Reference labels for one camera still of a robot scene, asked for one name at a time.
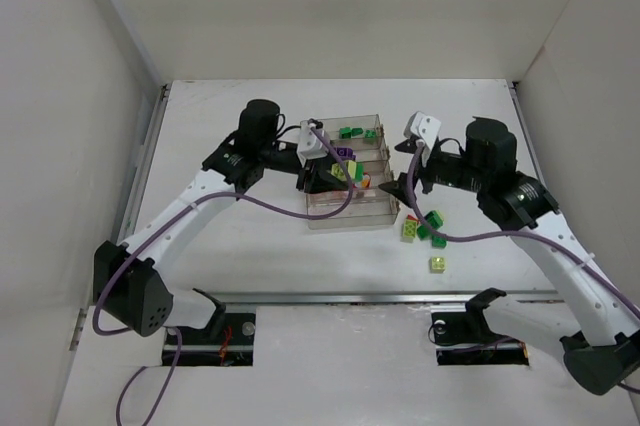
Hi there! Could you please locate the purple lotus lego brick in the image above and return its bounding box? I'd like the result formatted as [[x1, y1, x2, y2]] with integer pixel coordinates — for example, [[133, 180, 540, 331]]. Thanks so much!
[[336, 147, 356, 161]]

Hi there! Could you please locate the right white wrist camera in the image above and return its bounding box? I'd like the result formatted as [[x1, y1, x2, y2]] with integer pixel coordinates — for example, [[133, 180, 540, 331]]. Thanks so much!
[[404, 111, 442, 166]]

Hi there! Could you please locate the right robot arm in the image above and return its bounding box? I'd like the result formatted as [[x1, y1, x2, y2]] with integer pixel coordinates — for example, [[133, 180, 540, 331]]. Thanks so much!
[[380, 112, 639, 396]]

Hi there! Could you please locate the red flower lego brick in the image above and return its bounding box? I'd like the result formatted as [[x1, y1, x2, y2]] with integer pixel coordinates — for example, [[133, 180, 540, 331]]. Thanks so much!
[[353, 173, 371, 189]]

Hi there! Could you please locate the lime square brick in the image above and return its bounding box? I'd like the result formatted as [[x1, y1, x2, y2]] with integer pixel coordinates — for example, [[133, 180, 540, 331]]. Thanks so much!
[[429, 256, 446, 274]]

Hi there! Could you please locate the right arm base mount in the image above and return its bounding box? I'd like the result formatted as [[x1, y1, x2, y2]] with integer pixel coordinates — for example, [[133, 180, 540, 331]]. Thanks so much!
[[427, 288, 530, 367]]

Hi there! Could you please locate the aluminium rail front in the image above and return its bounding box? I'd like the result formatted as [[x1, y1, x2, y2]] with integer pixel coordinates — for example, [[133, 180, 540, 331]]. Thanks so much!
[[219, 290, 566, 305]]

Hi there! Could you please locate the green and lime brick top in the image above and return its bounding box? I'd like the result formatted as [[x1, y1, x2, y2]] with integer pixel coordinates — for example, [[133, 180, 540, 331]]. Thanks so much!
[[330, 160, 364, 182]]

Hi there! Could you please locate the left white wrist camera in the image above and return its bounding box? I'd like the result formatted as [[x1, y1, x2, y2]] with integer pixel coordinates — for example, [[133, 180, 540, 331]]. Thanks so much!
[[296, 119, 328, 167]]

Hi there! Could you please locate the dark green angled brick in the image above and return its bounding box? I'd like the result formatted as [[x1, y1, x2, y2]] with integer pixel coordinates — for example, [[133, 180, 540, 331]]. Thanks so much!
[[416, 210, 444, 240]]

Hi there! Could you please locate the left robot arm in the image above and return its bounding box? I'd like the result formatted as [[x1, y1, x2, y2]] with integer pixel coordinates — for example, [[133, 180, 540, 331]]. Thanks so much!
[[92, 99, 354, 338]]

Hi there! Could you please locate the green square brick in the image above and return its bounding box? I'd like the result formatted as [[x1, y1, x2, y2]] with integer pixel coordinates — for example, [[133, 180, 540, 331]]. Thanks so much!
[[431, 235, 447, 249]]

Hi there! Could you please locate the lime brick with red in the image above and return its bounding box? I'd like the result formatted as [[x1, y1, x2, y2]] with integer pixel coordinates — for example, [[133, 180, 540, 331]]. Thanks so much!
[[401, 215, 419, 243]]

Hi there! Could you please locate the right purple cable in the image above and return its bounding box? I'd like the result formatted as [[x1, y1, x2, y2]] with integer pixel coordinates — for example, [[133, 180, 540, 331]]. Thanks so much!
[[404, 140, 640, 392]]

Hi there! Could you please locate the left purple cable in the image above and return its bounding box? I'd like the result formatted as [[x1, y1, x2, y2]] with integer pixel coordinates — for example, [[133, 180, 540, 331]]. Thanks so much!
[[92, 118, 356, 426]]

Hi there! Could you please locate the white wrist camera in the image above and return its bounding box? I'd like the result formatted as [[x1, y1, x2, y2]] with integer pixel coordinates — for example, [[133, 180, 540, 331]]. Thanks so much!
[[296, 119, 328, 167], [404, 111, 442, 166]]

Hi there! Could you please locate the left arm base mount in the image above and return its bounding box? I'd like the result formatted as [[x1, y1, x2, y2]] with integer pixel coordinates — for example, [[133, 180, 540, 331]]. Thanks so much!
[[177, 288, 256, 367]]

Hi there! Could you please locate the purple cable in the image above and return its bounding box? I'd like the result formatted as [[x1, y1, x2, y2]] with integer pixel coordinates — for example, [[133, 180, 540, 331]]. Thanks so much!
[[404, 140, 640, 392], [92, 118, 356, 426]]

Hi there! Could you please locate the green stepped lego brick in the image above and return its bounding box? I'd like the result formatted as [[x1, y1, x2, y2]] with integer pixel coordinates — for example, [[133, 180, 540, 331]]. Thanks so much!
[[339, 127, 352, 140]]

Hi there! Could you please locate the clear bin first row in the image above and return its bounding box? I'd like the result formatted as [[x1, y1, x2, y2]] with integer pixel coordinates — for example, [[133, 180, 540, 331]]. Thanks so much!
[[314, 114, 384, 141]]

